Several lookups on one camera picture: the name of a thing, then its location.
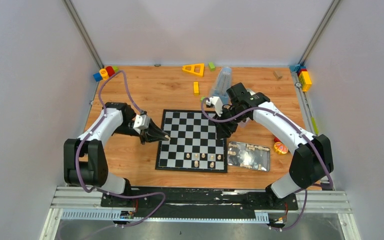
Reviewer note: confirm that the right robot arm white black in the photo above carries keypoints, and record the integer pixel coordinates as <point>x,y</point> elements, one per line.
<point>312,157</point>

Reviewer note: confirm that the folding chess board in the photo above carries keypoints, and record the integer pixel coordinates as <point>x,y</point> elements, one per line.
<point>190,132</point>

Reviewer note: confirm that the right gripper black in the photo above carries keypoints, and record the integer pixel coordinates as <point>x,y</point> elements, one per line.
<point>223,130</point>

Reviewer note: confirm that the stacked coloured bricks right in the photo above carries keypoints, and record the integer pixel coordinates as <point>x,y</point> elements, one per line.
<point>303,76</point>

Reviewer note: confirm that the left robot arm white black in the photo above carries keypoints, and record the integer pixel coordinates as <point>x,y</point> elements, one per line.
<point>84,160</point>

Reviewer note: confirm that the coloured blocks left corner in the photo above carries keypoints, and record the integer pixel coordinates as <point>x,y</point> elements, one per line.
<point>105,73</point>

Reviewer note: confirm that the aluminium frame rail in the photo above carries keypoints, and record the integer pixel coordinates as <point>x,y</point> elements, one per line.
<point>73,203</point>

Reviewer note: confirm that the tin lid with light pieces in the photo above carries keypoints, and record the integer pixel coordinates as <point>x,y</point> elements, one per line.
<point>249,156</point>

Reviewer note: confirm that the yellow triangle block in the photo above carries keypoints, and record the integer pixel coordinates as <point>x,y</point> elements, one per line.
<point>196,69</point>

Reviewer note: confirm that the green cube back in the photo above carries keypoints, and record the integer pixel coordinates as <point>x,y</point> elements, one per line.
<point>211,66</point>

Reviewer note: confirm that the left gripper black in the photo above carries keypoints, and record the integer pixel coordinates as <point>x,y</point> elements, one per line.
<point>146,135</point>

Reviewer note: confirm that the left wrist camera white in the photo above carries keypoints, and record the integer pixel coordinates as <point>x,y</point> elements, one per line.
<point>141,122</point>

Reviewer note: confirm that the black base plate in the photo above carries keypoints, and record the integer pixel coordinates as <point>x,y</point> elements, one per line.
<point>199,203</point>

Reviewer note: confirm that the brown wooden block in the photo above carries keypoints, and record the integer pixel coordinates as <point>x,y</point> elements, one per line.
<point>278,75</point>

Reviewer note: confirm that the toy car red blue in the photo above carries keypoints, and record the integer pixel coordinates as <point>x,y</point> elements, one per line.
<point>279,147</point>

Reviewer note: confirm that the bubble-wrapped blue metronome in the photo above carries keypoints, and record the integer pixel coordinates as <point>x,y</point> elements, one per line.
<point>222,84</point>

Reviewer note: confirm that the yellow curved block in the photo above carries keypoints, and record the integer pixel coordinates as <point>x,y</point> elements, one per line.
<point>196,89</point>

